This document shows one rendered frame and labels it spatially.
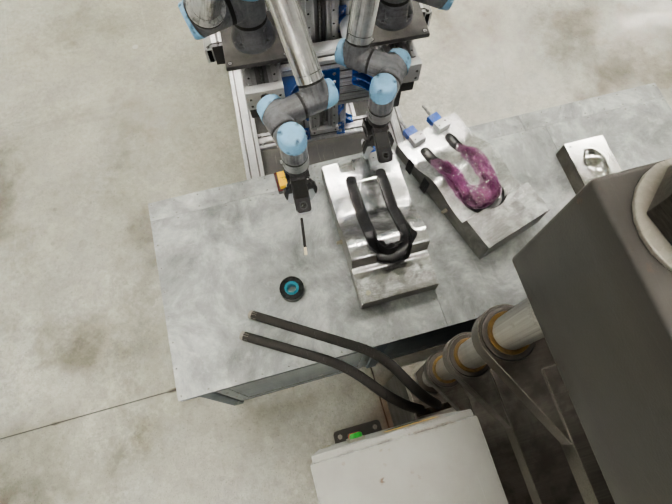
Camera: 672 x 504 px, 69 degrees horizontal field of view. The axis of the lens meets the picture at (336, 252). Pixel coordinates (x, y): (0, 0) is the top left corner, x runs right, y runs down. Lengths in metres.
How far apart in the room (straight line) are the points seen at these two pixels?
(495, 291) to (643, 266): 1.28
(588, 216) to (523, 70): 2.87
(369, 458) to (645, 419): 0.50
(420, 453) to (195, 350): 0.94
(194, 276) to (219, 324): 0.19
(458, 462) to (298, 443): 1.52
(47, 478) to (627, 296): 2.51
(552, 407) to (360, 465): 0.33
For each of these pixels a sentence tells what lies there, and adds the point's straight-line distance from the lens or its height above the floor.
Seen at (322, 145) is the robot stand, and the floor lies 0.21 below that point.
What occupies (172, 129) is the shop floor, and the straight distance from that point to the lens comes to 3.01.
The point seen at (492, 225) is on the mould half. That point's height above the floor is 0.91.
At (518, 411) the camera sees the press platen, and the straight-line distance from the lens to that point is 1.13.
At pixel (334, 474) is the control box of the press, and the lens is 0.89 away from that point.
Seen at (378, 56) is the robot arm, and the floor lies 1.24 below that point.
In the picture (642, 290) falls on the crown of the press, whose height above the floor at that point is 2.00.
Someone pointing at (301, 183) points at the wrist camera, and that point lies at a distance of 1.42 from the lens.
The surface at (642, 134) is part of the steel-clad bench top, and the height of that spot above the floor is 0.80.
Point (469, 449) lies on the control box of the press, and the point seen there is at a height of 1.47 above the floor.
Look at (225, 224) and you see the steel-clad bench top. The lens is 1.74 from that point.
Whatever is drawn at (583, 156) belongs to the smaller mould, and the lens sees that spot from 1.97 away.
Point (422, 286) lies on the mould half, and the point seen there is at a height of 0.86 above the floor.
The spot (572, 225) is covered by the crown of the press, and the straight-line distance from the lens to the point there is 0.49.
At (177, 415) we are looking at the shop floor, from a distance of 2.47.
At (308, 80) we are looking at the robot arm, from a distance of 1.36.
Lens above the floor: 2.36
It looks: 70 degrees down
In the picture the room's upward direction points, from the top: straight up
